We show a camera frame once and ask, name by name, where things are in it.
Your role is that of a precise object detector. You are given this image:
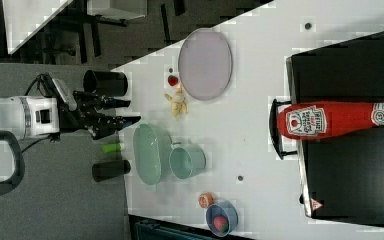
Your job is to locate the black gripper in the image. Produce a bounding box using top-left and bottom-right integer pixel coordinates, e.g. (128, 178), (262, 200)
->
(57, 91), (141, 140)

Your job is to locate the red ketchup bottle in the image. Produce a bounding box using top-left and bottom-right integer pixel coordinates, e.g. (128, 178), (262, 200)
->
(276, 101), (384, 140)

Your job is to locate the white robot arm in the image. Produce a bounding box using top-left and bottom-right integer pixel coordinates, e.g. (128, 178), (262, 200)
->
(0, 91), (140, 196)

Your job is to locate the black toaster oven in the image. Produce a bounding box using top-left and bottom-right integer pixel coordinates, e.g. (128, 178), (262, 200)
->
(269, 31), (384, 227)

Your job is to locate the green perforated colander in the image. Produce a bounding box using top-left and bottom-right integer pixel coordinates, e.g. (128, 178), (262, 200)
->
(133, 123), (172, 186)

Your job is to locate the peeled toy banana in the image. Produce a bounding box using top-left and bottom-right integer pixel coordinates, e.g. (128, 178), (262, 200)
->
(164, 86), (188, 117)

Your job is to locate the red toy strawberry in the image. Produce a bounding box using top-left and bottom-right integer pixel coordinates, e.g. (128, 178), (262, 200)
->
(167, 75), (179, 86)

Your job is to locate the light green mug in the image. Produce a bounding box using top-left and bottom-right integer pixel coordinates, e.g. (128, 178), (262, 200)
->
(169, 142), (206, 179)

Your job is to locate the lavender oval plate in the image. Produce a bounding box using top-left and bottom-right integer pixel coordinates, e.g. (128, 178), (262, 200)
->
(178, 28), (233, 101)

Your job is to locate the white side table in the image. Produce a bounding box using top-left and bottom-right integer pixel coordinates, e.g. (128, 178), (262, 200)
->
(1, 0), (74, 55)

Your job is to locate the blue bowl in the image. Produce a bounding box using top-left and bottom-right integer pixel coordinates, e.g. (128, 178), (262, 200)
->
(206, 201), (238, 237)

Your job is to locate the black cylinder post upper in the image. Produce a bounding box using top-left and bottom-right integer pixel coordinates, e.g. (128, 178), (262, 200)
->
(83, 70), (128, 97)

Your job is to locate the black cylinder post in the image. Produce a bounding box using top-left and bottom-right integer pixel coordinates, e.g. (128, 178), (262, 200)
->
(92, 160), (131, 182)
(83, 70), (128, 97)

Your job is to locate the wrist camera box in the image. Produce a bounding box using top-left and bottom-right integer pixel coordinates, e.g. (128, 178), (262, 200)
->
(52, 78), (77, 111)

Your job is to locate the black cylinder post lower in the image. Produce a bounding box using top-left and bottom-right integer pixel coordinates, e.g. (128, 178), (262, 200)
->
(92, 160), (131, 182)

